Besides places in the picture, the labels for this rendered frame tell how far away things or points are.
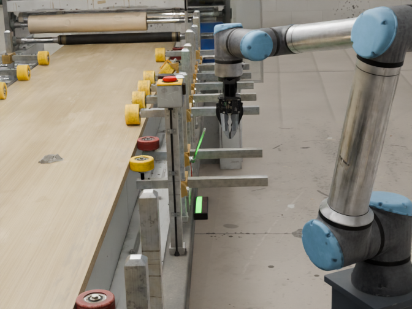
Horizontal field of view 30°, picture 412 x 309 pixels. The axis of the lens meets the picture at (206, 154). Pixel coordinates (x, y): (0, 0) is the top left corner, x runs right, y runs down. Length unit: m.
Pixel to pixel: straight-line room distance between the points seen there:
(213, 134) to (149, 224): 4.03
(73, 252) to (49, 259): 0.06
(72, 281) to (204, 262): 2.28
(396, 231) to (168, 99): 0.74
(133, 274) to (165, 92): 0.98
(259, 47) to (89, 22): 3.05
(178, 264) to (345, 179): 0.55
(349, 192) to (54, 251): 0.77
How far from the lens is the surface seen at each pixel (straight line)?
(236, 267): 3.90
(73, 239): 1.94
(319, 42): 2.28
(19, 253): 1.89
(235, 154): 2.78
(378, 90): 1.94
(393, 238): 2.24
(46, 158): 2.61
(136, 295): 1.26
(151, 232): 1.49
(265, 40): 2.34
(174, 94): 2.14
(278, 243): 4.18
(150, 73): 3.73
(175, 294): 2.07
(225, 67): 2.45
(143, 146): 2.76
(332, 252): 2.10
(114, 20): 5.27
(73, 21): 5.31
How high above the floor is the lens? 1.62
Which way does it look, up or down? 16 degrees down
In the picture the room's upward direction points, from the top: 2 degrees counter-clockwise
